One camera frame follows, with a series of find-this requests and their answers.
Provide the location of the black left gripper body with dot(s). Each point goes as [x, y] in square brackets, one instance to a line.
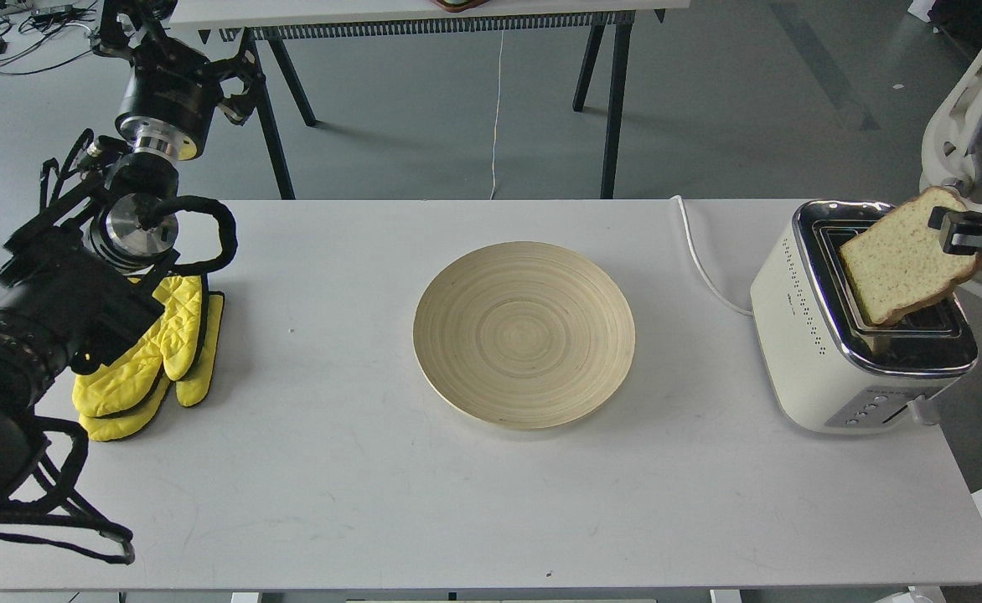
[170, 90]

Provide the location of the brown object on background table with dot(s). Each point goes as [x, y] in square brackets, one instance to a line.
[457, 6]

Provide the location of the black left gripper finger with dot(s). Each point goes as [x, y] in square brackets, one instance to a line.
[238, 108]
[245, 67]

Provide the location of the top yellow oven mitt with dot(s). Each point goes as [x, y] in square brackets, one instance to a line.
[168, 349]

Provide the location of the slice of bread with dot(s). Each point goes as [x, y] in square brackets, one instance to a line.
[898, 265]

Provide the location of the yellow oven mitt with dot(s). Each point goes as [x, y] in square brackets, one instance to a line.
[168, 349]
[189, 391]

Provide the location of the round bamboo plate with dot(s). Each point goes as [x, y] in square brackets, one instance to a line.
[524, 335]

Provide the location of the background table with black legs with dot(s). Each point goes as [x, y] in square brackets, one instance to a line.
[282, 20]

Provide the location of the cream two-slot toaster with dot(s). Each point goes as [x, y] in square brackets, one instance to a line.
[831, 373]

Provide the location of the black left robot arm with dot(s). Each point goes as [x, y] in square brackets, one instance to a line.
[80, 282]

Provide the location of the bottom yellow oven mitt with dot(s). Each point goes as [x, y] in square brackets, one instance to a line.
[189, 391]

